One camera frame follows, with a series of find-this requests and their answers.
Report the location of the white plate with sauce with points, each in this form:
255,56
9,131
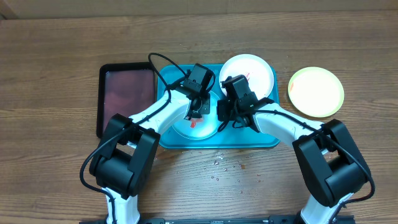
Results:
256,70

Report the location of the black rectangular sponge tray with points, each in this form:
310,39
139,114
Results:
124,88

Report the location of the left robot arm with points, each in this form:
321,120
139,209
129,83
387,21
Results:
124,157

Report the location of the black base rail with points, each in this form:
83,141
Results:
273,219

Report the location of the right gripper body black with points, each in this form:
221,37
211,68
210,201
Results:
231,111

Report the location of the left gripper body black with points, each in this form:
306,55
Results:
205,109

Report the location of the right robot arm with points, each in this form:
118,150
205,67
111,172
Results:
331,164

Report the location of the light blue plate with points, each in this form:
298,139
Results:
200,128

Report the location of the yellow-green plate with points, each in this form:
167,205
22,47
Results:
316,92

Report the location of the teal plastic tray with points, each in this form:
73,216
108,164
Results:
229,138

